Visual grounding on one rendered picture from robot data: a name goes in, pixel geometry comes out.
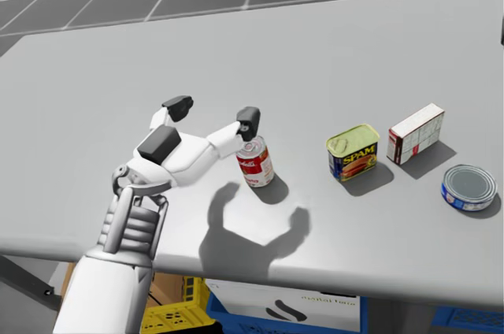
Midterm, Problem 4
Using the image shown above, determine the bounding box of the yellow box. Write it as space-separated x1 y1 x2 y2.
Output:
139 276 216 334

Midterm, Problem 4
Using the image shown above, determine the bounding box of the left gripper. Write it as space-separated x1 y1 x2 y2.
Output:
127 95 261 190

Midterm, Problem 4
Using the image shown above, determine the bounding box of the red and white can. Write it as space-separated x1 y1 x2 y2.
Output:
235 135 276 188

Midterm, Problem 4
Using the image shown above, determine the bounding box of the blue flat can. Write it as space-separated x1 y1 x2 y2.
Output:
440 164 498 213

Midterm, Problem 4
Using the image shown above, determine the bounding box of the white box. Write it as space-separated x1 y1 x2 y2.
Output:
204 278 361 333

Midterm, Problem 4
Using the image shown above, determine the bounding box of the red and white carton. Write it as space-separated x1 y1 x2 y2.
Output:
387 102 447 166

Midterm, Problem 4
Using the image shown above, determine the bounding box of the blue box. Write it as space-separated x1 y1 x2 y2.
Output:
205 290 370 334

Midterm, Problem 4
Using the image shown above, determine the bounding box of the green and blue rectangular can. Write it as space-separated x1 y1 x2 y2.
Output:
326 123 381 183

